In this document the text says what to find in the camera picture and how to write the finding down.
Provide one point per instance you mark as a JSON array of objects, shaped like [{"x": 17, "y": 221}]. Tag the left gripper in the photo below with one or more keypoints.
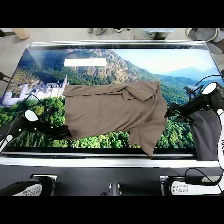
[{"x": 62, "y": 132}]

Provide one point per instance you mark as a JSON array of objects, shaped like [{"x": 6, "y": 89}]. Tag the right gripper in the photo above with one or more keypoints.
[{"x": 176, "y": 111}]

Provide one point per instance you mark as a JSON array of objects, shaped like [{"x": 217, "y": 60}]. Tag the brown shirt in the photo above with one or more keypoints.
[{"x": 113, "y": 113}]

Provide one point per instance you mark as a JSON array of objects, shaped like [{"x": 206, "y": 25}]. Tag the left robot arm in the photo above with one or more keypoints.
[{"x": 37, "y": 124}]

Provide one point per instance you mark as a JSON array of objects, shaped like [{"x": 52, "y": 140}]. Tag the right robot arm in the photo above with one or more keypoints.
[{"x": 200, "y": 100}]

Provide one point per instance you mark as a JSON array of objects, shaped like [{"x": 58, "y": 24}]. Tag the grey garment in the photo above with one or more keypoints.
[{"x": 206, "y": 133}]

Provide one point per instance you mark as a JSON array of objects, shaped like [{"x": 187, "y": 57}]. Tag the silver frame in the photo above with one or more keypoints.
[{"x": 100, "y": 162}]

